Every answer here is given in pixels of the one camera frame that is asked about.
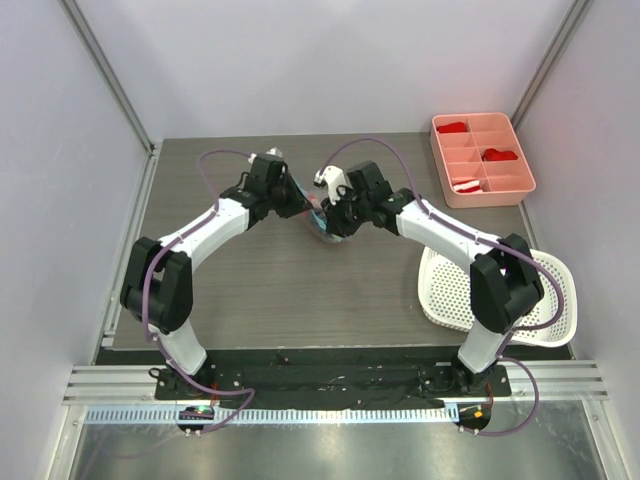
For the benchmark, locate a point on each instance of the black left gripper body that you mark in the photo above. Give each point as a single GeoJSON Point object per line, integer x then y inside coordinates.
{"type": "Point", "coordinates": [285, 198]}

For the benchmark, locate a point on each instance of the clear zip top bag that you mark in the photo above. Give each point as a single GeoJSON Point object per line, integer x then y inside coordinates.
{"type": "Point", "coordinates": [316, 218]}

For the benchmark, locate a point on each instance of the red cloth in compartment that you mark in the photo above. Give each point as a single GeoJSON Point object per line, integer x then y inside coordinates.
{"type": "Point", "coordinates": [495, 155]}
{"type": "Point", "coordinates": [452, 128]}

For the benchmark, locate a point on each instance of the red white cloth front compartment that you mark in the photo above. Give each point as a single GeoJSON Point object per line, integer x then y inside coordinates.
{"type": "Point", "coordinates": [467, 186]}

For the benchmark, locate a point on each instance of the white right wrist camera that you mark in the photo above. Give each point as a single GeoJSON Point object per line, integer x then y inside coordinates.
{"type": "Point", "coordinates": [333, 180]}

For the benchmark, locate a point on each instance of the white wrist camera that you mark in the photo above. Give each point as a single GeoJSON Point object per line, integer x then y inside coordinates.
{"type": "Point", "coordinates": [333, 180]}
{"type": "Point", "coordinates": [273, 152]}

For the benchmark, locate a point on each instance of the white slotted cable duct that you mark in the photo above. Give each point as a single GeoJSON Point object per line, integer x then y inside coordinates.
{"type": "Point", "coordinates": [203, 415]}

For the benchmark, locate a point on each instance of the red cloth in back compartment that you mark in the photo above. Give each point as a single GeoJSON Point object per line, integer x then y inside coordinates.
{"type": "Point", "coordinates": [452, 128]}

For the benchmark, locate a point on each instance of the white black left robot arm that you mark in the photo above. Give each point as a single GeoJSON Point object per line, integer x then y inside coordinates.
{"type": "Point", "coordinates": [158, 284]}

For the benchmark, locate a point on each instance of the red cloth in middle compartment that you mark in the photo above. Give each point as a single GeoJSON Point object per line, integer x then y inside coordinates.
{"type": "Point", "coordinates": [495, 155]}

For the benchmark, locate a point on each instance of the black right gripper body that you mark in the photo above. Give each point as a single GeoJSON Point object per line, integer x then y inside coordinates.
{"type": "Point", "coordinates": [337, 218]}

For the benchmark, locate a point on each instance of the pink divided organizer tray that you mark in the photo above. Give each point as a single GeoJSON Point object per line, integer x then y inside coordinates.
{"type": "Point", "coordinates": [479, 160]}

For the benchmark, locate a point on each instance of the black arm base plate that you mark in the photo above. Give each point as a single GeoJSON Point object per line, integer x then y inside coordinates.
{"type": "Point", "coordinates": [413, 356]}

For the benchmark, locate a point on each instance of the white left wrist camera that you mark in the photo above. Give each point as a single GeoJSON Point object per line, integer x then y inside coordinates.
{"type": "Point", "coordinates": [273, 152]}

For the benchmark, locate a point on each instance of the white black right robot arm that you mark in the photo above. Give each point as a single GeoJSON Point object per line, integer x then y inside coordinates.
{"type": "Point", "coordinates": [504, 282]}

